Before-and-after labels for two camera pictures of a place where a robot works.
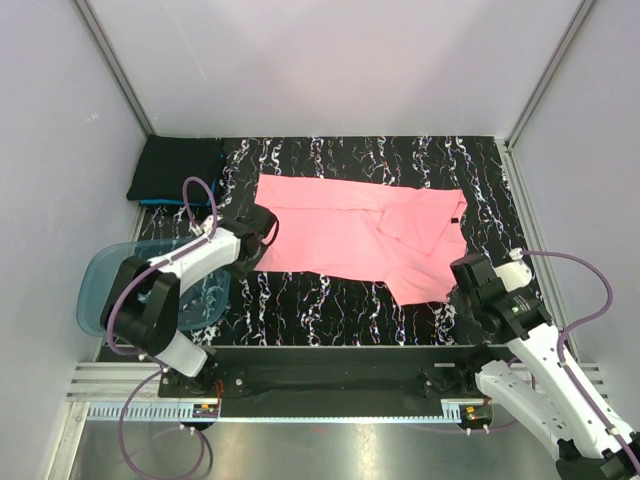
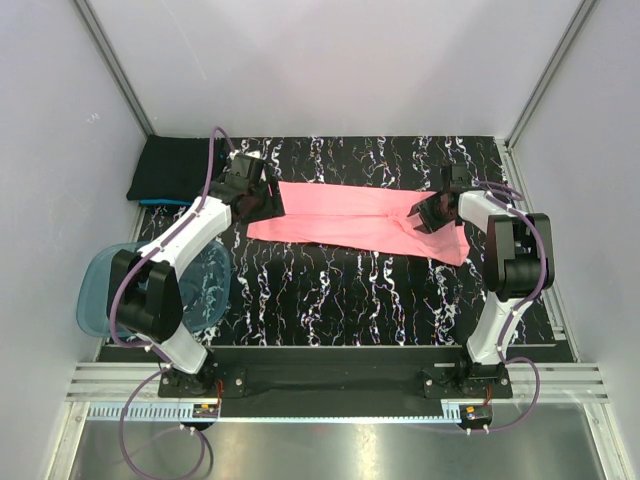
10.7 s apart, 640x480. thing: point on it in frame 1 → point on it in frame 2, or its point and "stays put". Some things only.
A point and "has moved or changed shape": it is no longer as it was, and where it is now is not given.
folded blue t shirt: (170, 202) stays put
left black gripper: (241, 270) → (273, 206)
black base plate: (330, 373) stays put
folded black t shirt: (167, 161) stays put
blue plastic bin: (199, 304) stays put
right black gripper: (456, 298) → (429, 225)
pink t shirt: (411, 240) has moved or changed shape
